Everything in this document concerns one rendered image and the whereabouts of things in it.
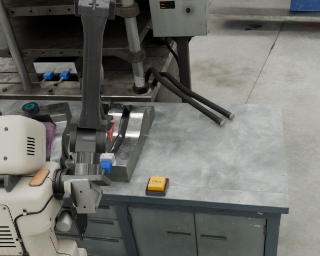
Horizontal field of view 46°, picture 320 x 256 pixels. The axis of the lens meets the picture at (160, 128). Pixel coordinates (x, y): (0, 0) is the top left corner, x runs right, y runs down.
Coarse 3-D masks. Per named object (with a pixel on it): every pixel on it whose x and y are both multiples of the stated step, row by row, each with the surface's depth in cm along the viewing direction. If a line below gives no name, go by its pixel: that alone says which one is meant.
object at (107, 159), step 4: (104, 156) 154; (108, 156) 154; (112, 156) 154; (104, 160) 154; (108, 160) 153; (112, 160) 154; (100, 164) 153; (104, 164) 152; (108, 164) 152; (112, 164) 154; (104, 168) 151; (108, 168) 151; (104, 172) 152; (108, 172) 152
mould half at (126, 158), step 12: (120, 108) 180; (132, 108) 179; (144, 108) 178; (132, 120) 174; (144, 120) 177; (132, 132) 171; (144, 132) 177; (108, 144) 166; (132, 144) 164; (72, 156) 161; (120, 156) 158; (132, 156) 160; (120, 168) 153; (132, 168) 161; (120, 180) 158
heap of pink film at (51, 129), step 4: (44, 124) 183; (48, 124) 183; (52, 124) 183; (48, 128) 176; (52, 128) 177; (56, 128) 182; (48, 132) 172; (52, 132) 175; (48, 136) 171; (52, 136) 172; (48, 140) 170; (52, 140) 171; (48, 144) 169; (48, 148) 168; (48, 152) 168; (48, 156) 168
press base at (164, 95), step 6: (174, 60) 278; (174, 66) 278; (168, 72) 259; (174, 72) 279; (162, 90) 243; (168, 90) 261; (180, 90) 306; (156, 96) 229; (162, 96) 243; (168, 96) 261; (174, 96) 282; (162, 102) 244; (168, 102) 262; (174, 102) 283; (180, 102) 307
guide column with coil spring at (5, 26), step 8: (0, 0) 208; (0, 8) 209; (0, 16) 212; (8, 16) 215; (8, 24) 215; (8, 32) 217; (8, 40) 220; (16, 40) 223; (16, 48) 224; (16, 56) 226; (16, 64) 228; (24, 64) 232; (24, 72) 232; (24, 80) 235; (24, 88) 238
